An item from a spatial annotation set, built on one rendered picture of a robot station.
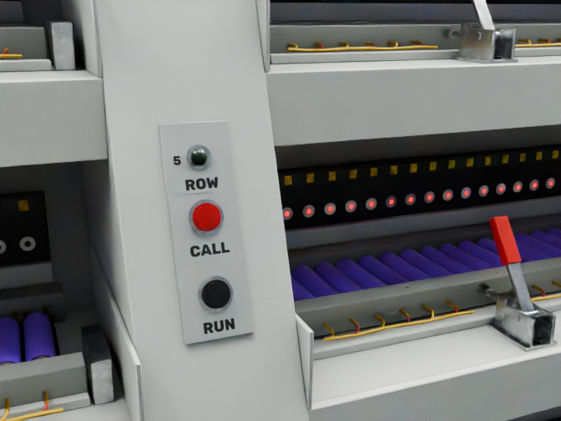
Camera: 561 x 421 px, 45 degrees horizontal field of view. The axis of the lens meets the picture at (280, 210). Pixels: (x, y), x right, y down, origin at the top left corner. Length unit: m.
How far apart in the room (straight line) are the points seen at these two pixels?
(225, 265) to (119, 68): 0.12
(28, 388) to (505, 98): 0.36
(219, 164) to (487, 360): 0.22
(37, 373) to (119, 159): 0.13
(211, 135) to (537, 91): 0.25
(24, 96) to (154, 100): 0.07
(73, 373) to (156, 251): 0.09
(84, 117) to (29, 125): 0.03
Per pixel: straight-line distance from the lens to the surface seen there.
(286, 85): 0.41
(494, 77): 0.49
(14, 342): 0.47
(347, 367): 0.45
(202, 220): 0.37
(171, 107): 0.39
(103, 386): 0.42
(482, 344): 0.50
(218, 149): 0.38
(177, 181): 0.38
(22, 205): 0.52
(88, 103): 0.38
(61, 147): 0.39
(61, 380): 0.42
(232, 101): 0.39
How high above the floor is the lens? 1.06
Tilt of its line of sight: 2 degrees up
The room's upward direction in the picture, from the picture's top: 7 degrees counter-clockwise
